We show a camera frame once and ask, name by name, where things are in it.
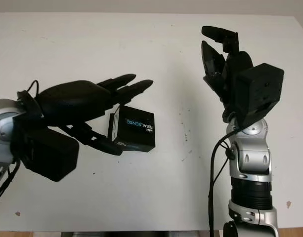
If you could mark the black RealSense box lid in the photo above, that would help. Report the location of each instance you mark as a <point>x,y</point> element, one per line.
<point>136,128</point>

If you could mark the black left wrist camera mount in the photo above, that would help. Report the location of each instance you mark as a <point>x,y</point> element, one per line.
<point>50,155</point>

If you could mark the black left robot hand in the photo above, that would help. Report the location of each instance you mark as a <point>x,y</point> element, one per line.
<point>74,101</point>

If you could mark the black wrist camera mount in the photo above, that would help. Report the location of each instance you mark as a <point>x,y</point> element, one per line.
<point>260,93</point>
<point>50,155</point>

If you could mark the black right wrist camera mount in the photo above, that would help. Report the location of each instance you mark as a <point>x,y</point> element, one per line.
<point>260,93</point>

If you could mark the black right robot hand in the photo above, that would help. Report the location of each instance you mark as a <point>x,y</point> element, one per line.
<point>240,61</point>

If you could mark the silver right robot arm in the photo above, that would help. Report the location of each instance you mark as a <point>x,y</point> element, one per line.
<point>252,158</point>

